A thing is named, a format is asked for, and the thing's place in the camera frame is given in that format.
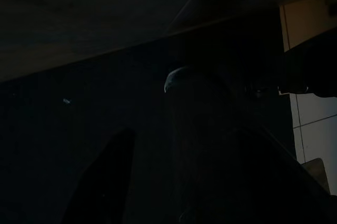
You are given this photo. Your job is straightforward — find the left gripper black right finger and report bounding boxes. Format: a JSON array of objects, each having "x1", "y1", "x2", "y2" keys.
[{"x1": 179, "y1": 126, "x2": 337, "y2": 224}]

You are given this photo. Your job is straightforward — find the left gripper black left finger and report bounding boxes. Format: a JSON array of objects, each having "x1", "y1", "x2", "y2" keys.
[{"x1": 62, "y1": 127, "x2": 137, "y2": 224}]

